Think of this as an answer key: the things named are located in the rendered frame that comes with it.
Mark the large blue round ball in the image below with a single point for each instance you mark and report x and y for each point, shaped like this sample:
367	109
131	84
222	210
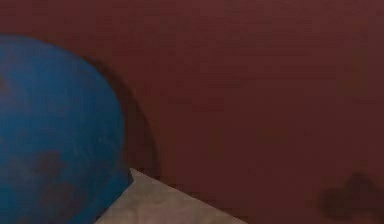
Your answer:
56	126

